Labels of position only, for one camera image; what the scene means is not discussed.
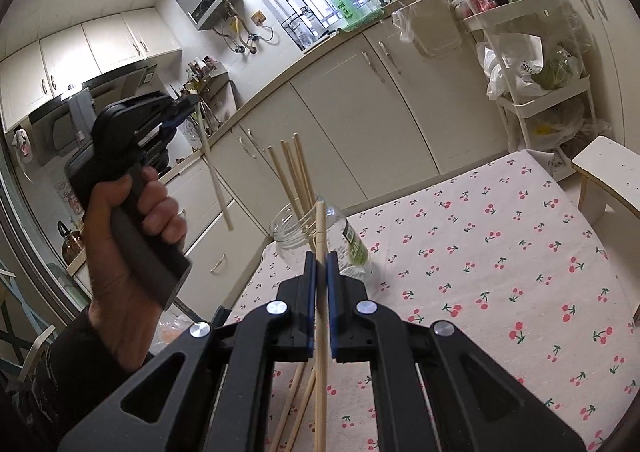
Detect bamboo chopstick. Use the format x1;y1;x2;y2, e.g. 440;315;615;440
280;140;312;215
293;132;316;206
314;201;329;452
269;362;307;452
284;370;316;452
267;146;314;249
195;104;234;232

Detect person's left forearm dark sleeve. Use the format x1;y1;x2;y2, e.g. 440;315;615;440
1;310;134;451

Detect upper kitchen cabinets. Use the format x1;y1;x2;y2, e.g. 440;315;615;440
1;8;181;131

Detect kitchen cabinets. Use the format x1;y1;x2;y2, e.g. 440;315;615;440
64;0;640;312
1;8;181;131

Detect lower kitchen cabinets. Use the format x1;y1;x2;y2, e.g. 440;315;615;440
64;0;640;312

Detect person's left hand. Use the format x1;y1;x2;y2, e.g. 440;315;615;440
84;166;186;371

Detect range hood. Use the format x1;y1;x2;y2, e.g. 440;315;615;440
27;60;157;166

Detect clear glass jar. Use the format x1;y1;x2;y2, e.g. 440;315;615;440
268;200;374;283

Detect cherry print tablecloth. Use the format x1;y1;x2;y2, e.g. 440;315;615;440
219;148;640;452

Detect green dish soap bottle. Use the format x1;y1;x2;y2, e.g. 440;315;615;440
331;0;360;24

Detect clear plastic bag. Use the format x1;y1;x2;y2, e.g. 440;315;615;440
392;0;462;57

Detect white wooden stool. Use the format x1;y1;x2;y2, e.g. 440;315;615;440
570;135;640;225

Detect white rolling storage cart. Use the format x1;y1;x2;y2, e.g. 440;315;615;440
452;0;597;181

